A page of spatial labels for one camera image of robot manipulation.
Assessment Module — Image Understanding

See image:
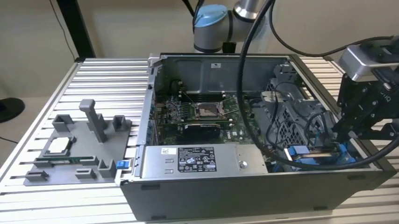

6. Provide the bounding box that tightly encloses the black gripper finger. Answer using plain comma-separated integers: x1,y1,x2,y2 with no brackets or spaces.
331,115,360,143
357,120,399,141

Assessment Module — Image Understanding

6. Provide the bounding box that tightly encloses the grey perforated disk bay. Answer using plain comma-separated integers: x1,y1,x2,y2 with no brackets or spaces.
252,64,341,150

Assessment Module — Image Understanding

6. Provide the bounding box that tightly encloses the dark grey PC case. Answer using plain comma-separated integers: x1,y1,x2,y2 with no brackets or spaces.
120,52,399,221

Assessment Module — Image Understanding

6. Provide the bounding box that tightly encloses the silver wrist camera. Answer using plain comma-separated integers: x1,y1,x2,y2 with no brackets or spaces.
337,44,399,82

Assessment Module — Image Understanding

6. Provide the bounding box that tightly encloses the long black case wire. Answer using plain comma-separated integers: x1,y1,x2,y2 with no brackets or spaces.
265,81,303,150

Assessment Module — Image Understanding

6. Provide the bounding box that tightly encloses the locking lever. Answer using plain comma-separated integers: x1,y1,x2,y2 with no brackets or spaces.
183,91,197,105

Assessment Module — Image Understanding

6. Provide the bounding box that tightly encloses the silver metal bracket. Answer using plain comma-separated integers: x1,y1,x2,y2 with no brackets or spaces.
260,91,281,105

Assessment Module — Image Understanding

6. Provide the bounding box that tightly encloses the blue disk data wire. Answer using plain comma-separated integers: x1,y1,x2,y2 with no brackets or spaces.
312,129,325,148

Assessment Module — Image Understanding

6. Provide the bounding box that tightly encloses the hard disk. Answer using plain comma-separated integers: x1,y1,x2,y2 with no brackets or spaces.
288,142,356,164

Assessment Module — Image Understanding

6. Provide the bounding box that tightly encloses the silver power supply unit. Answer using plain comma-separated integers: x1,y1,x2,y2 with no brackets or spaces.
139,143,268,179

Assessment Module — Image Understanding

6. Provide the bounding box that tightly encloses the black disk power wire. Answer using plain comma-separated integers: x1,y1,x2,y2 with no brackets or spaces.
304,111,339,146

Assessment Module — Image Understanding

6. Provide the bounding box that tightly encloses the CPU socket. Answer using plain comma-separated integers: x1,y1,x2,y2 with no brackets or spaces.
193,102,227,119

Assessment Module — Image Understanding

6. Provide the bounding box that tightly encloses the silver CPU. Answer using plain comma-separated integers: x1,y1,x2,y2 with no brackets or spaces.
48,137,71,154

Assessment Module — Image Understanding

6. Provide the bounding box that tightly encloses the green RAM stick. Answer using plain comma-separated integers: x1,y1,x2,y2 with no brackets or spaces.
36,156,96,163

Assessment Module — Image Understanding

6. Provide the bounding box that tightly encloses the black frame post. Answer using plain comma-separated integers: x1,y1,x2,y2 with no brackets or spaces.
56,0,96,59

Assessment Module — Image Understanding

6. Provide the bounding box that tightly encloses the green motherboard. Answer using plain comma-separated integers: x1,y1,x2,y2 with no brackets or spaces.
153,93,272,145

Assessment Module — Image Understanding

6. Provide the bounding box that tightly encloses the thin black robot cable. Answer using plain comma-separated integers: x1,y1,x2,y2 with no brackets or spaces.
269,14,396,58

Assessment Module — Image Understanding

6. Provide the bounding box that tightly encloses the round black stand foot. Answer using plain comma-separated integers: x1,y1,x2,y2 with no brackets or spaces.
0,98,25,123

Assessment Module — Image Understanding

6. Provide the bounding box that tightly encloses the grey parts rack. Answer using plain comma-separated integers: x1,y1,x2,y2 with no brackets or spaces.
23,99,135,187

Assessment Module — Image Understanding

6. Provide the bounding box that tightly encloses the black graphics card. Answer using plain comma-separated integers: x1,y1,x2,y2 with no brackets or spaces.
181,122,221,139

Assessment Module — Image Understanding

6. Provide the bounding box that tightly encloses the thin black wall cable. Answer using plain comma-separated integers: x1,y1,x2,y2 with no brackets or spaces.
48,0,77,63

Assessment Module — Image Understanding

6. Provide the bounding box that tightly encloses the thin black cable behind arm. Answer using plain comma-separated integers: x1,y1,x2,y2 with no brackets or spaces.
181,0,204,18

